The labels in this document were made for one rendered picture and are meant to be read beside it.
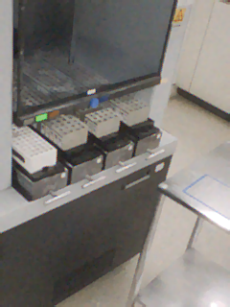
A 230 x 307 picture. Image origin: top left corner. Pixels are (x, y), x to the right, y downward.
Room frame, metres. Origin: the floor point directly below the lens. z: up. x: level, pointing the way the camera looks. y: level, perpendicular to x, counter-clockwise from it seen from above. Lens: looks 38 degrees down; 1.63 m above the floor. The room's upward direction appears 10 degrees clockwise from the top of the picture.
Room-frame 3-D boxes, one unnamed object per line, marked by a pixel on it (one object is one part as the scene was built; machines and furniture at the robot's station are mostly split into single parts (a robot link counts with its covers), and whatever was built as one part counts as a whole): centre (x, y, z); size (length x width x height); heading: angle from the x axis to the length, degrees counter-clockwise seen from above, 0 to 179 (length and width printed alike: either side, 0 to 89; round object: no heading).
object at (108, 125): (1.36, 0.01, 0.85); 0.12 x 0.02 x 0.06; 137
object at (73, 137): (1.25, 0.11, 0.85); 0.12 x 0.02 x 0.06; 138
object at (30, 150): (1.20, 0.29, 0.83); 0.30 x 0.10 x 0.06; 48
